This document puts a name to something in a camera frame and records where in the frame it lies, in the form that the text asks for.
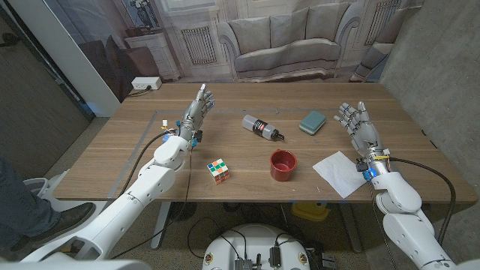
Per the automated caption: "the white power strip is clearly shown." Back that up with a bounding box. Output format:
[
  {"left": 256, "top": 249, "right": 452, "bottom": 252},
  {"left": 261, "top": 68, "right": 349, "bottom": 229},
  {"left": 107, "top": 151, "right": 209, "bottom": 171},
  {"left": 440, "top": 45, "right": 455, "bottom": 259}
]
[{"left": 130, "top": 76, "right": 163, "bottom": 91}]

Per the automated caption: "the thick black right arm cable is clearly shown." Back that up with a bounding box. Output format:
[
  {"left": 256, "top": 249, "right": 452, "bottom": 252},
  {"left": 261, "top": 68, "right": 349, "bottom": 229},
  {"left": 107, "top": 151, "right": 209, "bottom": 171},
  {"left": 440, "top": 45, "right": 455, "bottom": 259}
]
[{"left": 389, "top": 157, "right": 457, "bottom": 247}]

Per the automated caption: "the black floor cable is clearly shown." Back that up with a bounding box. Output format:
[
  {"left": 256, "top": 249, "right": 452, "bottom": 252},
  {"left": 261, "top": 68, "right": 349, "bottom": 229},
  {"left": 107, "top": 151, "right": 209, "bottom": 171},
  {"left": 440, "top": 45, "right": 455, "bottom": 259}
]
[{"left": 186, "top": 216, "right": 248, "bottom": 260}]

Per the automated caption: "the grey bottle with black cap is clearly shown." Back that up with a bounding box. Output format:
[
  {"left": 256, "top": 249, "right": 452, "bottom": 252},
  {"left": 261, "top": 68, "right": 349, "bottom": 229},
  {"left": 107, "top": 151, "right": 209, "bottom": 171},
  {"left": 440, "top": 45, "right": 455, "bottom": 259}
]
[{"left": 241, "top": 114, "right": 285, "bottom": 142}]

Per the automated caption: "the yellow object under table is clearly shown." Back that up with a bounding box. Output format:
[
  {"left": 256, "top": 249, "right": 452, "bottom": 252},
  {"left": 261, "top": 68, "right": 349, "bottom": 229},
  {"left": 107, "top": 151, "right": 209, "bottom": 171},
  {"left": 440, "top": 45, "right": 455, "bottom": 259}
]
[{"left": 291, "top": 201, "right": 331, "bottom": 222}]

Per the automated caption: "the person's leg in jeans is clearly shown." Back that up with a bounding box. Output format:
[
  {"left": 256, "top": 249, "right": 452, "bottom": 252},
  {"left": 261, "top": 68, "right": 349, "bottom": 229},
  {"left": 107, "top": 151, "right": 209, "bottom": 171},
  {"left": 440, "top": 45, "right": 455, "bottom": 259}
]
[{"left": 0, "top": 155, "right": 61, "bottom": 251}]

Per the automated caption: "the white paper towel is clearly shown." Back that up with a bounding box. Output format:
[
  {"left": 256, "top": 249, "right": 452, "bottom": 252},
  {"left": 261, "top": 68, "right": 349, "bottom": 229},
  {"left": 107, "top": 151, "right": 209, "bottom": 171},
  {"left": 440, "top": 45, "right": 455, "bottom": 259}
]
[{"left": 312, "top": 150, "right": 368, "bottom": 200}]

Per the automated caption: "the grey table leg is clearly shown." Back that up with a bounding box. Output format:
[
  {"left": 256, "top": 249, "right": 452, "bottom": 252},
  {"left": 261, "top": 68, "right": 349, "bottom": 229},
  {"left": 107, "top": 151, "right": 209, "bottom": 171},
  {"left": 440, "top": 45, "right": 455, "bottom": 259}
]
[
  {"left": 150, "top": 201, "right": 173, "bottom": 251},
  {"left": 339, "top": 202, "right": 364, "bottom": 254}
]

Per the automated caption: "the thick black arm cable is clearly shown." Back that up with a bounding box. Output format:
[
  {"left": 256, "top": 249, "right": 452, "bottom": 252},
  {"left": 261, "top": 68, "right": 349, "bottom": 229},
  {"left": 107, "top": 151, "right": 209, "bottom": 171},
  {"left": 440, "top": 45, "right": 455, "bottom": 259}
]
[
  {"left": 119, "top": 129, "right": 177, "bottom": 196},
  {"left": 389, "top": 157, "right": 457, "bottom": 247}
]

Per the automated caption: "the black power strip cable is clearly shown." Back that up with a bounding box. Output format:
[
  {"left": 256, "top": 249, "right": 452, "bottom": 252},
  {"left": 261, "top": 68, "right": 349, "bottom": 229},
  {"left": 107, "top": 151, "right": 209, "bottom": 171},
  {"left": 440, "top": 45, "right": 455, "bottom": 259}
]
[{"left": 127, "top": 85, "right": 153, "bottom": 98}]

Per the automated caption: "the red cup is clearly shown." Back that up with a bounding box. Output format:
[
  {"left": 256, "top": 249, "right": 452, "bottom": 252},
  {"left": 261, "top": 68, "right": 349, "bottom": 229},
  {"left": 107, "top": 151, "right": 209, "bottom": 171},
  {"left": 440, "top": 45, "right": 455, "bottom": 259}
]
[{"left": 269, "top": 148, "right": 298, "bottom": 182}]

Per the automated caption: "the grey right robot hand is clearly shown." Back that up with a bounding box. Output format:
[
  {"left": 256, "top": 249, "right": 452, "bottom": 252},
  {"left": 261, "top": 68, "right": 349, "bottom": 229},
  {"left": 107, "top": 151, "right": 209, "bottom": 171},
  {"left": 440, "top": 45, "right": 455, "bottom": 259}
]
[{"left": 333, "top": 100, "right": 391, "bottom": 166}]

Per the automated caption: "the printed living room backdrop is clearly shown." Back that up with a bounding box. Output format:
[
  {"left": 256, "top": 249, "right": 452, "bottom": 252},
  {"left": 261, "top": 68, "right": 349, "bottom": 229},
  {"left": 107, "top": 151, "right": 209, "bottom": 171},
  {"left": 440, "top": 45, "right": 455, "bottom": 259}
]
[{"left": 43, "top": 0, "right": 425, "bottom": 104}]

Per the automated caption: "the black shoe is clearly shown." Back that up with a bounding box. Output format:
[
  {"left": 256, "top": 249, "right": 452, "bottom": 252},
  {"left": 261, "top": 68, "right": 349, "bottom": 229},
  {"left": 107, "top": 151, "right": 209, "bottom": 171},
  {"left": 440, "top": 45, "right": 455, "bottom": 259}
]
[{"left": 9, "top": 202, "right": 97, "bottom": 253}]

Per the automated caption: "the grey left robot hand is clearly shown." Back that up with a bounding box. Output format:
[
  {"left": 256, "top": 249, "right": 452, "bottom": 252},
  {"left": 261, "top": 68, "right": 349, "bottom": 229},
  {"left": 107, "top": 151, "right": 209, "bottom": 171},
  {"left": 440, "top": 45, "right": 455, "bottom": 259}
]
[{"left": 178, "top": 83, "right": 215, "bottom": 143}]

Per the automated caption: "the Rubik's cube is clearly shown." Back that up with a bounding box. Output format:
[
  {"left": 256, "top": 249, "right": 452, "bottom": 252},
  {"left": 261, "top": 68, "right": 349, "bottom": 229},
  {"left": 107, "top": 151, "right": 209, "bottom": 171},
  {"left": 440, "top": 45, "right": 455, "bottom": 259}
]
[{"left": 206, "top": 157, "right": 231, "bottom": 185}]

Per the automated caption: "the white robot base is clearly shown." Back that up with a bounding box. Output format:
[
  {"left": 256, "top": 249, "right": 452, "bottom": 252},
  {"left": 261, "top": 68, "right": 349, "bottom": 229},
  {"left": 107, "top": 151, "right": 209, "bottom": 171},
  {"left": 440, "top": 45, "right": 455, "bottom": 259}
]
[{"left": 202, "top": 223, "right": 311, "bottom": 270}]

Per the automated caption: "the white chair base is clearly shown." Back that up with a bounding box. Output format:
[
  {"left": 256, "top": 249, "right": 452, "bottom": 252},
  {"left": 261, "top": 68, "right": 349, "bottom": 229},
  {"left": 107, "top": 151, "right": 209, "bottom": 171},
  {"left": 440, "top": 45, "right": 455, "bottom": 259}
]
[{"left": 20, "top": 169, "right": 71, "bottom": 211}]

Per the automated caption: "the black round fan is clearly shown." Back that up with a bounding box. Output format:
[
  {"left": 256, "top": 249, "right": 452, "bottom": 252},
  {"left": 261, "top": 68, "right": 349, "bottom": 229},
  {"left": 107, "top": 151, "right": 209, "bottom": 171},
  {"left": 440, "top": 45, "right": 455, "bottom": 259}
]
[{"left": 168, "top": 201, "right": 198, "bottom": 222}]

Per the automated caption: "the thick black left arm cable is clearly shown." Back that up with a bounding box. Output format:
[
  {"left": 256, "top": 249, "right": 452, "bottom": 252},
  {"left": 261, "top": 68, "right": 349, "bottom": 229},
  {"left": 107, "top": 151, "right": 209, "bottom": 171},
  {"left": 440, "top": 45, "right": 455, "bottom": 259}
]
[{"left": 119, "top": 129, "right": 177, "bottom": 196}]

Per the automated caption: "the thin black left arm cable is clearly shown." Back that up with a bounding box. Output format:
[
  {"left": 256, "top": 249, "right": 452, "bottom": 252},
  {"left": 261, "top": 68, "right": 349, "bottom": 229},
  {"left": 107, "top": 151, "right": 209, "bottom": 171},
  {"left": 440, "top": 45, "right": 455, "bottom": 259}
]
[{"left": 110, "top": 145, "right": 194, "bottom": 260}]

